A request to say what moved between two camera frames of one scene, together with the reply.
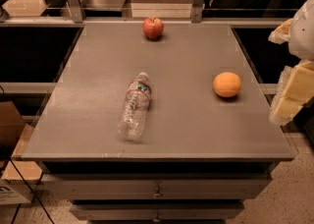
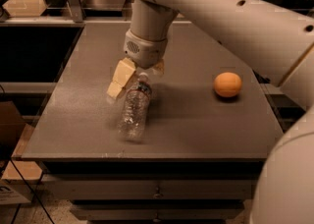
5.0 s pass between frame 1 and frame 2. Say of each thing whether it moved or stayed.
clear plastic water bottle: stayed
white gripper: moved
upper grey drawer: stayed
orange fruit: stayed
